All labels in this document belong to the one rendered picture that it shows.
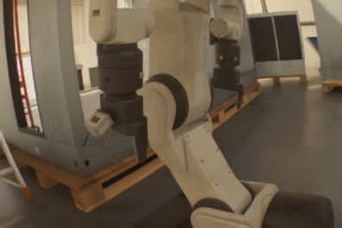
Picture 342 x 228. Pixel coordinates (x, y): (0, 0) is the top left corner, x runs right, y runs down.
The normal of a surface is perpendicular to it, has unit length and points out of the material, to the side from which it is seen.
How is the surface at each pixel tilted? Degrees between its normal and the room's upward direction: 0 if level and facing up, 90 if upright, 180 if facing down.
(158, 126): 90
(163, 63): 90
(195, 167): 90
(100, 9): 90
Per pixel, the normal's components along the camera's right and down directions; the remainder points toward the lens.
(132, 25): 0.77, 0.19
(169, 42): -0.63, 0.21
